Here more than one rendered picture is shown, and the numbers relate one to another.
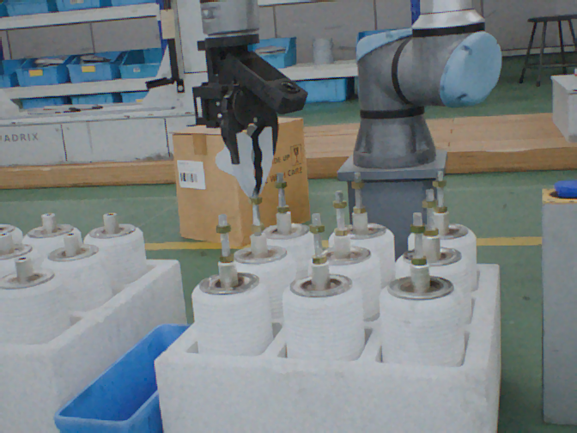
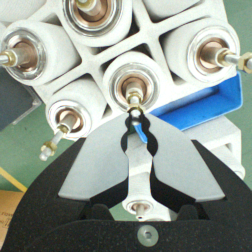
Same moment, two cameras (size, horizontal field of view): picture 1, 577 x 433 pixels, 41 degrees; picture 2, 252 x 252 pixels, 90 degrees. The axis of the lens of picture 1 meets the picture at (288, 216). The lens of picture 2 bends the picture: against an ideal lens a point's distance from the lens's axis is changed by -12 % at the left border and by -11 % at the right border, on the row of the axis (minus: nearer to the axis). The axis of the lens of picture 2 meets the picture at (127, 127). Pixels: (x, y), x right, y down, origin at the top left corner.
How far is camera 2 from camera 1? 98 cm
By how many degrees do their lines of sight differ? 55
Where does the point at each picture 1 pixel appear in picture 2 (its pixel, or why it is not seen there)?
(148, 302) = (143, 157)
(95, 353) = (197, 134)
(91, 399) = (212, 112)
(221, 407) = not seen: hidden behind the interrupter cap
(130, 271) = (141, 179)
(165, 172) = not seen: hidden behind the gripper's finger
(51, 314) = (225, 155)
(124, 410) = (183, 113)
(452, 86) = not seen: outside the picture
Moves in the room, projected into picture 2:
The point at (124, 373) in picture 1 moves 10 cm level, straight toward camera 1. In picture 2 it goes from (183, 123) to (207, 96)
